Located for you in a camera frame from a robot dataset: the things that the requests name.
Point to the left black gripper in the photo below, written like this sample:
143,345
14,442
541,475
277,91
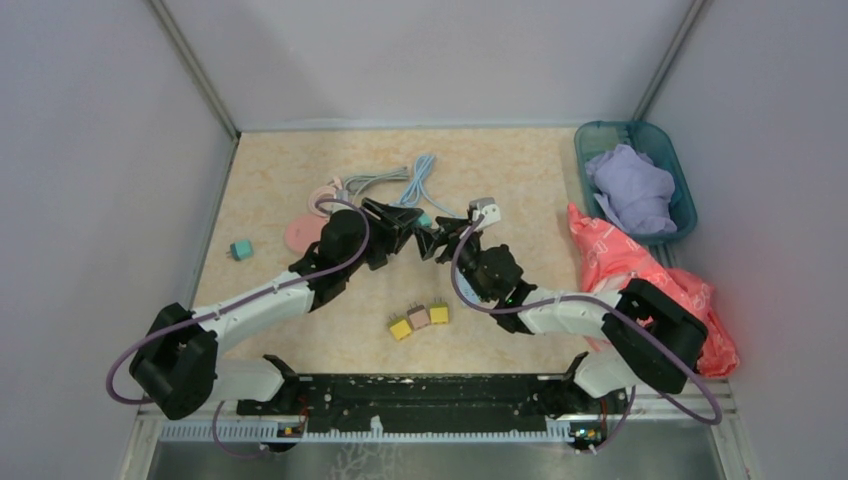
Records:
394,236

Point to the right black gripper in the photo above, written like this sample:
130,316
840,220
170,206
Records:
429,242

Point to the light blue power strip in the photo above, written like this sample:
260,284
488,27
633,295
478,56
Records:
466,289

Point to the yellow charger plug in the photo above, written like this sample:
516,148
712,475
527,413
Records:
399,327
439,313

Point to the teal USB charger plug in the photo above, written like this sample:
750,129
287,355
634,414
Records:
241,250

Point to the green USB charger plug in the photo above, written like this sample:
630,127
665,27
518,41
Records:
424,221

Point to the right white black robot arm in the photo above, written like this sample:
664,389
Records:
652,339

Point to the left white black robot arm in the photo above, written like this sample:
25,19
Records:
179,364

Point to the pink brown charger plug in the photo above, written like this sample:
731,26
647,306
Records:
418,317

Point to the red patterned plastic bag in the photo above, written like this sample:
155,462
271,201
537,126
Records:
610,259

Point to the teal plastic basket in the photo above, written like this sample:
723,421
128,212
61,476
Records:
596,138

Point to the lavender cloth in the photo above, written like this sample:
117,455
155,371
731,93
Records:
633,193

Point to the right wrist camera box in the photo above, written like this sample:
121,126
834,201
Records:
485,210

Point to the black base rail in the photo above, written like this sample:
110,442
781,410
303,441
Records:
437,404

